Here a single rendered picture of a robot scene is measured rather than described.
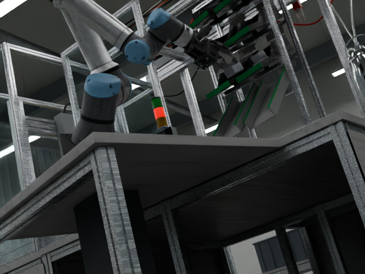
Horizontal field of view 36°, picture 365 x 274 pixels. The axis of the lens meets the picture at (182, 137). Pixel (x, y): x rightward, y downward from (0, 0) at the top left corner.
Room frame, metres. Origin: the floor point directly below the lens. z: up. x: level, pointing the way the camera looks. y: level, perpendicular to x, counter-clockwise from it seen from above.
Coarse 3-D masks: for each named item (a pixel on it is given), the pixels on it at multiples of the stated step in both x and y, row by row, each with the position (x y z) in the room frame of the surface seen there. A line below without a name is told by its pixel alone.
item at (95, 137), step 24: (96, 144) 1.26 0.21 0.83; (120, 144) 1.30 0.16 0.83; (144, 144) 1.35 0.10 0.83; (168, 144) 1.40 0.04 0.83; (192, 144) 1.46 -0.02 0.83; (216, 144) 1.53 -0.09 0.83; (240, 144) 1.60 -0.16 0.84; (264, 144) 1.67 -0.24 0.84; (120, 168) 1.50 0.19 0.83; (144, 168) 1.56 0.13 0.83; (168, 168) 1.63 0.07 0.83; (192, 168) 1.70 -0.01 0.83; (216, 168) 1.77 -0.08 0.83; (24, 192) 1.54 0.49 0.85; (72, 192) 1.61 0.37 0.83; (144, 192) 1.84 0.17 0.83; (168, 192) 1.93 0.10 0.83; (0, 216) 1.68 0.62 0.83; (48, 216) 1.82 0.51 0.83; (72, 216) 1.90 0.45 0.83
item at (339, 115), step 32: (320, 128) 1.64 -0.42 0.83; (320, 160) 2.07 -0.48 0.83; (224, 192) 2.17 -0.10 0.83; (256, 192) 2.34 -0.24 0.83; (288, 192) 2.54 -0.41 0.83; (320, 192) 2.76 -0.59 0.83; (160, 224) 2.47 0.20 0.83; (192, 224) 2.68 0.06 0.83; (224, 224) 2.93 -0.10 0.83; (256, 224) 3.24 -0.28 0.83
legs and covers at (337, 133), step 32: (352, 128) 1.68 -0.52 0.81; (256, 160) 1.79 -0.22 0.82; (288, 160) 1.76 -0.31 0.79; (352, 160) 1.62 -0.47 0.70; (192, 192) 1.96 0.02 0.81; (352, 192) 1.64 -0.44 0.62; (288, 224) 3.28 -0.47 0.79; (320, 224) 3.15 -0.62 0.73; (64, 256) 2.38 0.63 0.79; (160, 256) 3.11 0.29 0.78; (192, 256) 3.34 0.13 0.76; (224, 256) 3.54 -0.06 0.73
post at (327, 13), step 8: (320, 0) 2.87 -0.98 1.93; (320, 8) 2.87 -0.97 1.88; (328, 8) 2.85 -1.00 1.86; (328, 16) 2.87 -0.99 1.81; (328, 24) 2.87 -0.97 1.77; (336, 24) 2.87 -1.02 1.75; (336, 32) 2.86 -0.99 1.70; (336, 40) 2.87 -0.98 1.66; (336, 48) 2.87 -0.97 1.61; (344, 56) 2.86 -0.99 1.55; (344, 64) 2.87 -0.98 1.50; (352, 80) 2.87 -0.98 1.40; (352, 88) 2.87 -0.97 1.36; (360, 104) 2.87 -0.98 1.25
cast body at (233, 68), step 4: (224, 64) 1.85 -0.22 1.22; (232, 64) 1.84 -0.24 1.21; (236, 64) 1.85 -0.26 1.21; (240, 64) 1.87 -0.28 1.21; (224, 68) 1.86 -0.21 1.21; (228, 68) 1.84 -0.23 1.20; (232, 68) 1.83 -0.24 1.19; (236, 68) 1.85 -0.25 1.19; (240, 68) 1.86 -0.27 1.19; (224, 72) 1.86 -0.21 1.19; (228, 72) 1.85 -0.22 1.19; (232, 72) 1.84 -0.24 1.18; (236, 72) 1.84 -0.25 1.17; (228, 76) 1.86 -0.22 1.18
